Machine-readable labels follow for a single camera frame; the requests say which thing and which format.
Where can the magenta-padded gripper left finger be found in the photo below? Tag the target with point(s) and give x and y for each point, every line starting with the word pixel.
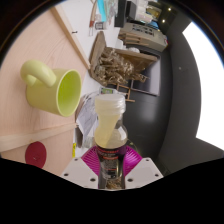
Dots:
pixel 80 171

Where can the black wall screen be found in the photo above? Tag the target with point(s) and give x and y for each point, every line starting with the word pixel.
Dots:
pixel 150 76

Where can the white-capped clear drink bottle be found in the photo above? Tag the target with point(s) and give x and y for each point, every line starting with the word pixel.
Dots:
pixel 110 133

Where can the white cabinet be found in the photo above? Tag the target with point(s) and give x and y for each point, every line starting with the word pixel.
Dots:
pixel 143 33

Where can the green-labelled spray bottle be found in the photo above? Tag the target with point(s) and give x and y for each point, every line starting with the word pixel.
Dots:
pixel 106 90

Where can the long white ceiling light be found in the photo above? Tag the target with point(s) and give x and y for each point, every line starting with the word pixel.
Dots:
pixel 210 86

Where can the flat round red coaster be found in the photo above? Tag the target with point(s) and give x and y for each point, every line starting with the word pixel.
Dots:
pixel 36 155

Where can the wooden paintbrush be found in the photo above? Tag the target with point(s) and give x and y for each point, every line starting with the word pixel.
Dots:
pixel 91 21

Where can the beige canvas mat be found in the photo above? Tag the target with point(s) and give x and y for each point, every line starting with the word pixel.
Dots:
pixel 33 43

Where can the wooden easel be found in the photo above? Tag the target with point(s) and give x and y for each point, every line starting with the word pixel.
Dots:
pixel 131 90

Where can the golden brown sculpture on board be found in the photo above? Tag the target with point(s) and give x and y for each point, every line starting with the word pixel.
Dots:
pixel 115 66

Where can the flat black box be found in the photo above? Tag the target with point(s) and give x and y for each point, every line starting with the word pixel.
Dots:
pixel 120 13

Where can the lime green mug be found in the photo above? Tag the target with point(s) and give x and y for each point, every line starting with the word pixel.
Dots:
pixel 43 95

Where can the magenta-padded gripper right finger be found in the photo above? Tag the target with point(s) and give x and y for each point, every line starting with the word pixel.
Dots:
pixel 143 171

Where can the small yellow tag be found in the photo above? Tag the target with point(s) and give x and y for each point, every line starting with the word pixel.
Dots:
pixel 74 150

